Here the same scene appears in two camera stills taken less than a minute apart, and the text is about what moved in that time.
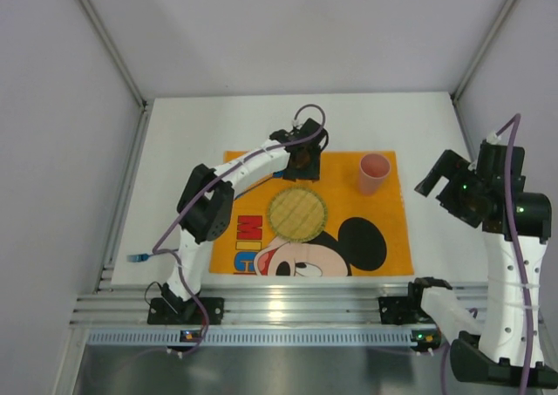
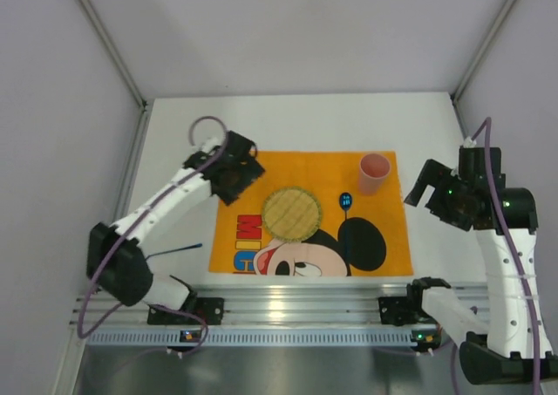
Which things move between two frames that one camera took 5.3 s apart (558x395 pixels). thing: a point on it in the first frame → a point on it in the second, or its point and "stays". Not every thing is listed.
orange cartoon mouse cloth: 363,234 stays
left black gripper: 302,173 → 240,180
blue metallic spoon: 276,174 → 345,201
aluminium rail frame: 249,305 stays
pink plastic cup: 373,170 stays
